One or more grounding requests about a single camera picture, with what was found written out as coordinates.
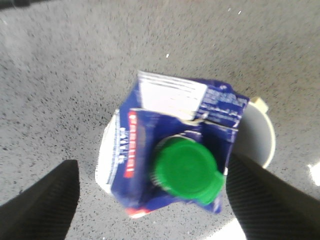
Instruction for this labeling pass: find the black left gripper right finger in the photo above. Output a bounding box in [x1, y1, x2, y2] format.
[226, 154, 320, 240]

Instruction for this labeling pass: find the blue white milk carton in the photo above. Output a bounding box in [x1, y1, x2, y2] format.
[95, 71, 249, 218]

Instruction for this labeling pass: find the cream HOME mug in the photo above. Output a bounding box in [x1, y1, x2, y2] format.
[232, 96, 276, 169]

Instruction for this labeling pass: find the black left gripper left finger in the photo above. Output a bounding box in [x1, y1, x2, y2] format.
[0, 159, 80, 240]

